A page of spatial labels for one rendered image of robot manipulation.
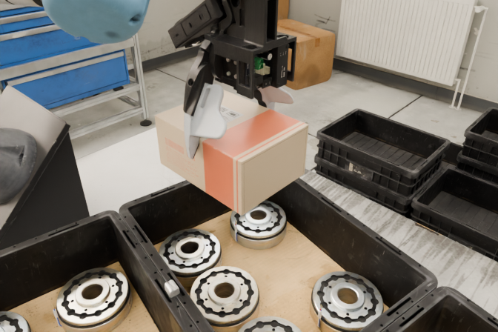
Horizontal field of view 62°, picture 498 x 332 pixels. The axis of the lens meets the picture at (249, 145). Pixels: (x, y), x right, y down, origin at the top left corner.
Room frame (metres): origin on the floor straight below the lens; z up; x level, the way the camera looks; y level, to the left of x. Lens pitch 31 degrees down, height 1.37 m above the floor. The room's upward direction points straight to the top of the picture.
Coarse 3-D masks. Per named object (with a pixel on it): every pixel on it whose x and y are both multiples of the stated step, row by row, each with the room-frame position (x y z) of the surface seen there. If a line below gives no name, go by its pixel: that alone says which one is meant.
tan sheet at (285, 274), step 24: (288, 240) 0.56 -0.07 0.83; (240, 264) 0.50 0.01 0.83; (264, 264) 0.50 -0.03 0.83; (288, 264) 0.50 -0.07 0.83; (312, 264) 0.50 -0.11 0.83; (336, 264) 0.50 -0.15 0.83; (264, 288) 0.45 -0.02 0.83; (288, 288) 0.45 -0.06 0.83; (312, 288) 0.45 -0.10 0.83; (264, 312) 0.41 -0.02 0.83; (288, 312) 0.41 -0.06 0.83
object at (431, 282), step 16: (160, 192) 0.57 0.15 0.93; (128, 208) 0.53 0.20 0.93; (336, 208) 0.53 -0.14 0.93; (128, 224) 0.49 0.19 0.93; (352, 224) 0.49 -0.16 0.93; (144, 240) 0.47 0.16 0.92; (384, 240) 0.45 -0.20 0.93; (160, 256) 0.42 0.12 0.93; (400, 256) 0.42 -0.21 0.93; (160, 272) 0.39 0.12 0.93; (416, 272) 0.40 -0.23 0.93; (416, 288) 0.37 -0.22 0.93; (432, 288) 0.37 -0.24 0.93; (192, 304) 0.34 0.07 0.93; (400, 304) 0.34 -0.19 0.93; (192, 320) 0.32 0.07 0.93; (384, 320) 0.32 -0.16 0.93
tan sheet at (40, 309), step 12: (60, 288) 0.45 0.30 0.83; (132, 288) 0.45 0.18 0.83; (36, 300) 0.43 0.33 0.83; (48, 300) 0.43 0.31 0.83; (24, 312) 0.41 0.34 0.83; (36, 312) 0.41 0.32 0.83; (48, 312) 0.41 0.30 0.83; (132, 312) 0.41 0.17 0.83; (144, 312) 0.41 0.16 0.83; (36, 324) 0.39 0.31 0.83; (48, 324) 0.39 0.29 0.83; (60, 324) 0.39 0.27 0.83; (120, 324) 0.39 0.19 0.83; (132, 324) 0.39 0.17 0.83; (144, 324) 0.39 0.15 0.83
